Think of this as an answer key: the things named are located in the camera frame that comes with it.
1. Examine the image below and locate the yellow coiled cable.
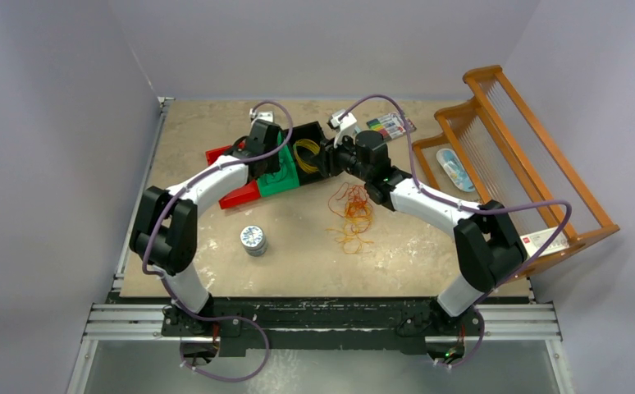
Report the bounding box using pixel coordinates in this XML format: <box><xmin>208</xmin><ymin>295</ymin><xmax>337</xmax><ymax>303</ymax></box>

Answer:
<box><xmin>292</xmin><ymin>138</ymin><xmax>322</xmax><ymax>175</ymax></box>

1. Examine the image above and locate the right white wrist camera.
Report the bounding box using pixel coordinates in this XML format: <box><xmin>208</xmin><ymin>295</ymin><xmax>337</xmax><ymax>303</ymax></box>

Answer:
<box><xmin>327</xmin><ymin>109</ymin><xmax>360</xmax><ymax>149</ymax></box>

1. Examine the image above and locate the red plastic bin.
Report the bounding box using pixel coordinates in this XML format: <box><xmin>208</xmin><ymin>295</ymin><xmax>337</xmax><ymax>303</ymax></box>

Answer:
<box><xmin>205</xmin><ymin>145</ymin><xmax>261</xmax><ymax>209</ymax></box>

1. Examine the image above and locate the white red cardboard box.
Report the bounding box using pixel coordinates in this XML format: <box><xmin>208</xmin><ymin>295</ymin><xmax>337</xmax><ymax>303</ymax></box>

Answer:
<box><xmin>520</xmin><ymin>227</ymin><xmax>569</xmax><ymax>258</ymax></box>

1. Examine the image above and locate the blue white plastic packet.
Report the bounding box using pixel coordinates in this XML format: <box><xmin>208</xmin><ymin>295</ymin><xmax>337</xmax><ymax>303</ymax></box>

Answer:
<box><xmin>436</xmin><ymin>148</ymin><xmax>476</xmax><ymax>193</ymax></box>

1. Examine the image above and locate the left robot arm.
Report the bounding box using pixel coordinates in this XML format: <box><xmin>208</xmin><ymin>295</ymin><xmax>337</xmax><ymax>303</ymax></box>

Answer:
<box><xmin>129</xmin><ymin>120</ymin><xmax>281</xmax><ymax>336</ymax></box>

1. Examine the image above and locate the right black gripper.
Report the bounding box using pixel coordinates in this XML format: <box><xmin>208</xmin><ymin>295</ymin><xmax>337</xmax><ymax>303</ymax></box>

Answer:
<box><xmin>310</xmin><ymin>130</ymin><xmax>372</xmax><ymax>182</ymax></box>

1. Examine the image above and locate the black plastic bin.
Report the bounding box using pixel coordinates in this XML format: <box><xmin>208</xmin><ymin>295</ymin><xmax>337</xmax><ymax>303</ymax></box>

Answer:
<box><xmin>287</xmin><ymin>121</ymin><xmax>334</xmax><ymax>186</ymax></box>

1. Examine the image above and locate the green plastic bin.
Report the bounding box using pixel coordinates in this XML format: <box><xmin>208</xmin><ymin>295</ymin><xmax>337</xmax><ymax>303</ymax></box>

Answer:
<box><xmin>257</xmin><ymin>144</ymin><xmax>300</xmax><ymax>197</ymax></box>

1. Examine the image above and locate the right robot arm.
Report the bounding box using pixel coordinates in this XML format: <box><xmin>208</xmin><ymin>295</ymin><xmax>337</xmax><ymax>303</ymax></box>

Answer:
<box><xmin>311</xmin><ymin>131</ymin><xmax>528</xmax><ymax>334</ymax></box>

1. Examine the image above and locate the marker pen pack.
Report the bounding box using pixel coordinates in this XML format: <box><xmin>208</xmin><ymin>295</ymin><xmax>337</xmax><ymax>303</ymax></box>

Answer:
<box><xmin>366</xmin><ymin>112</ymin><xmax>417</xmax><ymax>142</ymax></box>

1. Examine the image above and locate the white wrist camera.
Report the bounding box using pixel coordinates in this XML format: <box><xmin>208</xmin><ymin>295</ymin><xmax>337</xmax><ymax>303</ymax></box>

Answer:
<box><xmin>327</xmin><ymin>109</ymin><xmax>360</xmax><ymax>149</ymax></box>
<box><xmin>249</xmin><ymin>108</ymin><xmax>274</xmax><ymax>123</ymax></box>

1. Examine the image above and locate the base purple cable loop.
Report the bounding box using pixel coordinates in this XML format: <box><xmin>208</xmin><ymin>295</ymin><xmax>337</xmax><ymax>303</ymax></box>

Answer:
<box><xmin>178</xmin><ymin>316</ymin><xmax>273</xmax><ymax>384</ymax></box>

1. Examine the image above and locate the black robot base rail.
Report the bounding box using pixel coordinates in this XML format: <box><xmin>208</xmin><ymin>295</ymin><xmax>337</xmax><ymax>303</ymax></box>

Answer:
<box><xmin>162</xmin><ymin>296</ymin><xmax>486</xmax><ymax>361</ymax></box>

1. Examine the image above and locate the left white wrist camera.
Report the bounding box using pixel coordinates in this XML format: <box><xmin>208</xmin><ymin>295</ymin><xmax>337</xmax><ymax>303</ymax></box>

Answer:
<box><xmin>249</xmin><ymin>108</ymin><xmax>274</xmax><ymax>123</ymax></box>

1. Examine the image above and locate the round blue white tin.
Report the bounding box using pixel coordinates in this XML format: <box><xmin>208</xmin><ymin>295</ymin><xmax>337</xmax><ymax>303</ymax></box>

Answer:
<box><xmin>240</xmin><ymin>225</ymin><xmax>268</xmax><ymax>257</ymax></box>

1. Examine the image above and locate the wooden rack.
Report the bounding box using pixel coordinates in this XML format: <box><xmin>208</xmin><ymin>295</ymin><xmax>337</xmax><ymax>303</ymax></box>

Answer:
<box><xmin>413</xmin><ymin>66</ymin><xmax>619</xmax><ymax>277</ymax></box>

